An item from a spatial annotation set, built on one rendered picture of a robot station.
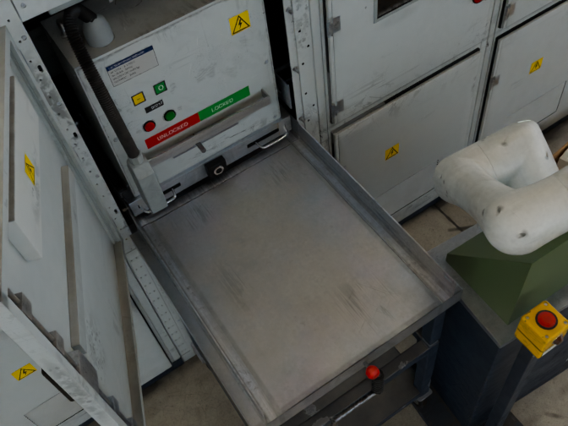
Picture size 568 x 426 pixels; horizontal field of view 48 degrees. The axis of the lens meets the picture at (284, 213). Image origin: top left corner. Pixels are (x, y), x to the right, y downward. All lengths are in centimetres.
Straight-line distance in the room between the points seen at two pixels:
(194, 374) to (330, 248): 101
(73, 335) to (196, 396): 129
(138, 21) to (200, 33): 15
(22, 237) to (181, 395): 153
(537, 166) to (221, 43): 83
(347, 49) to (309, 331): 78
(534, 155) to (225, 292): 84
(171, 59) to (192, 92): 13
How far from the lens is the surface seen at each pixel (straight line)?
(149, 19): 160
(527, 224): 127
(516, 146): 167
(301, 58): 180
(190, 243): 181
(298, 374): 158
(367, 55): 193
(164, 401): 255
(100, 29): 154
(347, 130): 208
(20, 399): 225
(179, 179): 186
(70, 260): 138
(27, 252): 114
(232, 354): 161
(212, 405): 250
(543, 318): 162
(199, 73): 169
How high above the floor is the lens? 230
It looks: 54 degrees down
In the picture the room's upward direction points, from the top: 10 degrees counter-clockwise
